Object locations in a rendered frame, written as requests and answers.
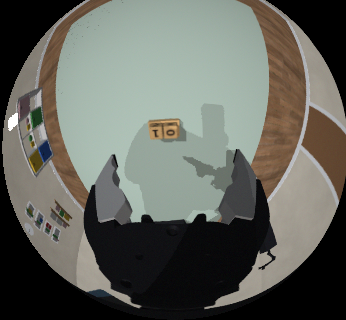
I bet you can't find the brown number cube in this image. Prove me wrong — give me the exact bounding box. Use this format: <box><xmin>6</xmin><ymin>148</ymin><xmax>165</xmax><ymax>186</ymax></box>
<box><xmin>149</xmin><ymin>123</ymin><xmax>164</xmax><ymax>140</ymax></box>
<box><xmin>163</xmin><ymin>122</ymin><xmax>178</xmax><ymax>139</ymax></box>

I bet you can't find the brown wooden tray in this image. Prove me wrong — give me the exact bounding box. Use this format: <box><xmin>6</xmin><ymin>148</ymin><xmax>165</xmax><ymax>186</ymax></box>
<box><xmin>148</xmin><ymin>118</ymin><xmax>180</xmax><ymax>137</ymax></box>

